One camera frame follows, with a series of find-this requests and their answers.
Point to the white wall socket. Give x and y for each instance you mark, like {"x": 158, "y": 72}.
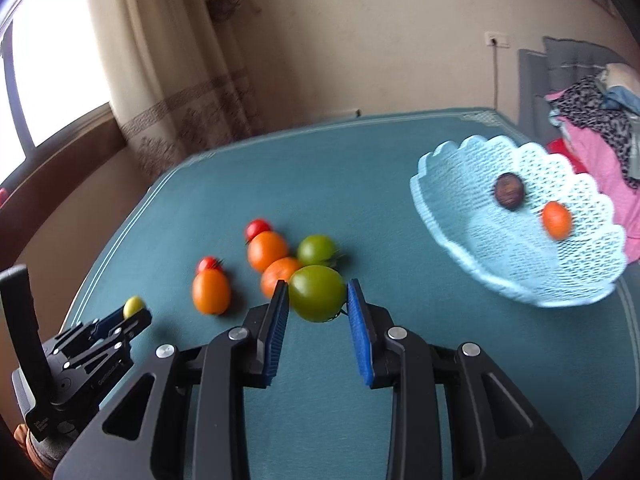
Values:
{"x": 497, "y": 39}

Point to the person's left forearm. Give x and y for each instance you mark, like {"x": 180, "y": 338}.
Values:
{"x": 42, "y": 452}

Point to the light blue lattice basket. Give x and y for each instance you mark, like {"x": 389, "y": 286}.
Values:
{"x": 500, "y": 255}

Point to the beige patterned curtain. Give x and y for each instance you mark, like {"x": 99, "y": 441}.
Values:
{"x": 175, "y": 60}

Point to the white cloth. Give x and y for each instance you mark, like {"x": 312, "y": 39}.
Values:
{"x": 620, "y": 74}

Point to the dark purple passion fruit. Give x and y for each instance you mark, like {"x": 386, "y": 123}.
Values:
{"x": 509, "y": 191}

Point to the grey sofa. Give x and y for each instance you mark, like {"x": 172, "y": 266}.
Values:
{"x": 530, "y": 90}

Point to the red pillow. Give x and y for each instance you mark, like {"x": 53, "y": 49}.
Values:
{"x": 565, "y": 152}

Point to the grey quilted cushion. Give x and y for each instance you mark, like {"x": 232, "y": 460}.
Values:
{"x": 575, "y": 55}

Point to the small green tomato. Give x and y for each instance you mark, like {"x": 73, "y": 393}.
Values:
{"x": 316, "y": 250}

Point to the leopard print garment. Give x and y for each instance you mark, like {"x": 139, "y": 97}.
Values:
{"x": 595, "y": 110}

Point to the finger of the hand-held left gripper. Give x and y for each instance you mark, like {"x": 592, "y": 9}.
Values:
{"x": 131, "y": 327}
{"x": 107, "y": 324}

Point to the mandarin orange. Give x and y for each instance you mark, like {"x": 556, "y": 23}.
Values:
{"x": 556, "y": 220}
{"x": 277, "y": 275}

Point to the pile of clothes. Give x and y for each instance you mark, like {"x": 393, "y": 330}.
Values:
{"x": 600, "y": 165}

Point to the smooth orange fruit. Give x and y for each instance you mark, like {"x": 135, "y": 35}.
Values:
{"x": 211, "y": 291}
{"x": 268, "y": 250}

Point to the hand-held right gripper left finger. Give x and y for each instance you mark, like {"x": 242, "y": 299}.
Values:
{"x": 277, "y": 340}

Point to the blue jeans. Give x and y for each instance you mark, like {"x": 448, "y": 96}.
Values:
{"x": 620, "y": 96}

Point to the window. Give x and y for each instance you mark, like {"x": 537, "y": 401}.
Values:
{"x": 50, "y": 60}

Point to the large green tomato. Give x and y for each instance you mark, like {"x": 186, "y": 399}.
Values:
{"x": 316, "y": 300}

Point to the red cherry tomato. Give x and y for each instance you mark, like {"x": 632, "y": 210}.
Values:
{"x": 257, "y": 229}
{"x": 209, "y": 264}

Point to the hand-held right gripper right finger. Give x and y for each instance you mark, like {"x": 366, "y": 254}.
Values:
{"x": 360, "y": 340}

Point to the small yellow-green tomato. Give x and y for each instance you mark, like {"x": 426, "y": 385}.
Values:
{"x": 134, "y": 306}

